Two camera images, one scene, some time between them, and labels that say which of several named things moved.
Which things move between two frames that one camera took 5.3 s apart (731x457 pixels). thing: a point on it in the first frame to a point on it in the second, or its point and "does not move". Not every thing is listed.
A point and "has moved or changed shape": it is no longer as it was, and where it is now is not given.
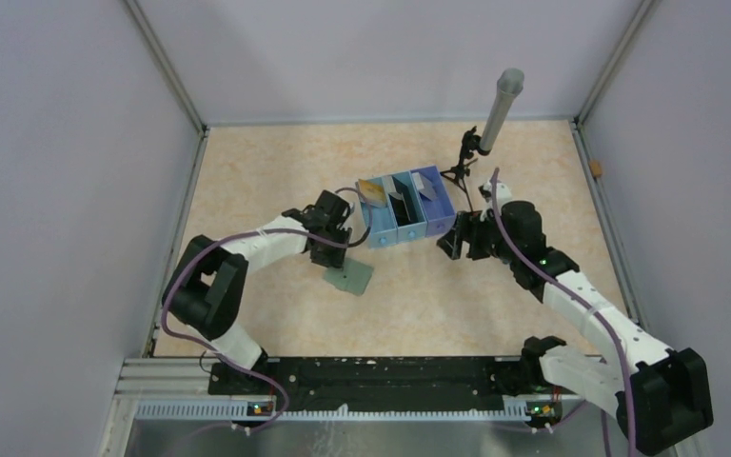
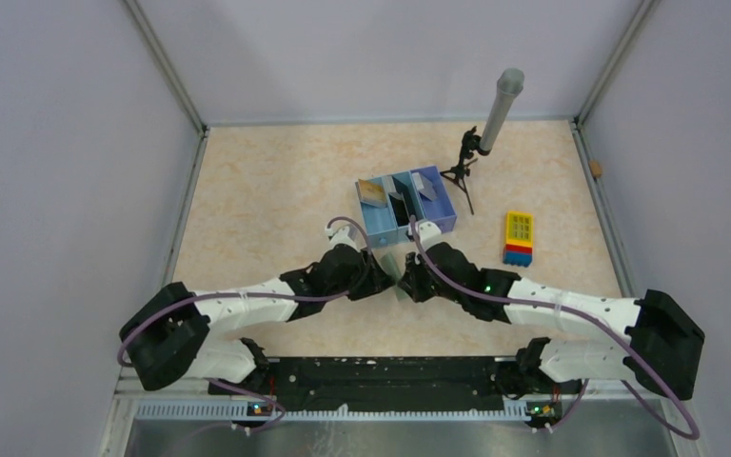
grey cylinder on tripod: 510,83 does not move
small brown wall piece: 596,168 does not move
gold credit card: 373,189 does not move
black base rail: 385,385 does not move
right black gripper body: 485,236 to 423,286
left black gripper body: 328,256 to 358,274
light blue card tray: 381,222 does not move
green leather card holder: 352,279 has moved or changed shape
